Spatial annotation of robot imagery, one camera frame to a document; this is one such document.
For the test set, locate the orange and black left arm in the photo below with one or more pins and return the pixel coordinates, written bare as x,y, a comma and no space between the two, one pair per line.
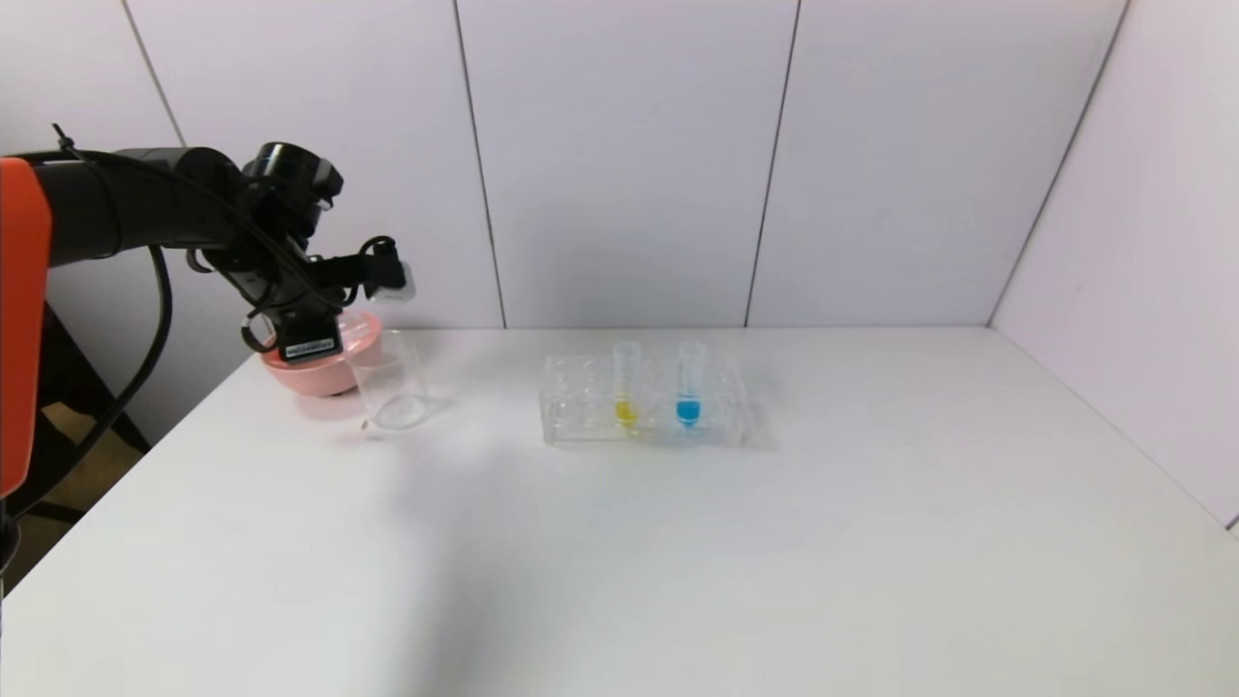
116,203

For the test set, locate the test tube with yellow pigment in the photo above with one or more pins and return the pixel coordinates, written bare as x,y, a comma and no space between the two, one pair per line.
626,414

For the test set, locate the test tube with blue pigment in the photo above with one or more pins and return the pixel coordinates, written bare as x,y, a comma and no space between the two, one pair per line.
688,413

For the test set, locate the clear glass beaker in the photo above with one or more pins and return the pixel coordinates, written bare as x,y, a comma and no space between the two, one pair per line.
397,411

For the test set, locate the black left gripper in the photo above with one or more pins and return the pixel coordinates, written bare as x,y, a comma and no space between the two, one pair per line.
310,345

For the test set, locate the clear acrylic test tube rack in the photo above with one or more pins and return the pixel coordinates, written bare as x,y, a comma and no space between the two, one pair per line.
581,426

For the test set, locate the pink bowl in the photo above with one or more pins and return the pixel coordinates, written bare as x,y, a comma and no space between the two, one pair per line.
319,379

